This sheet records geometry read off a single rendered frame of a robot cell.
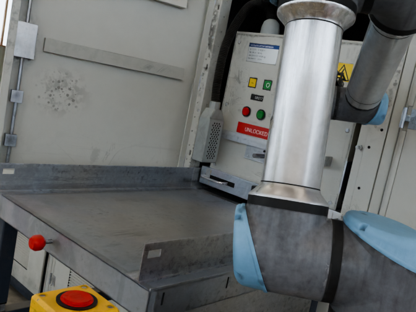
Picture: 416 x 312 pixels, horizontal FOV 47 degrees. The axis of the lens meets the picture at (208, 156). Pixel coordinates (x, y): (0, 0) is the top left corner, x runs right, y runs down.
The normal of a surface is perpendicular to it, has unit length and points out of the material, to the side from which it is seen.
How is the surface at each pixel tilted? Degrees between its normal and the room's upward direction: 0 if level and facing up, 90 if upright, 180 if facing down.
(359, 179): 90
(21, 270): 90
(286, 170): 80
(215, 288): 90
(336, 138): 90
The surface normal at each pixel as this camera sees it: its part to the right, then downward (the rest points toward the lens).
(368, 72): -0.60, 0.75
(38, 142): 0.48, 0.21
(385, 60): -0.14, 0.92
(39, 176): 0.72, 0.23
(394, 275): -0.11, 0.14
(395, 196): -0.67, -0.04
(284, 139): -0.50, -0.15
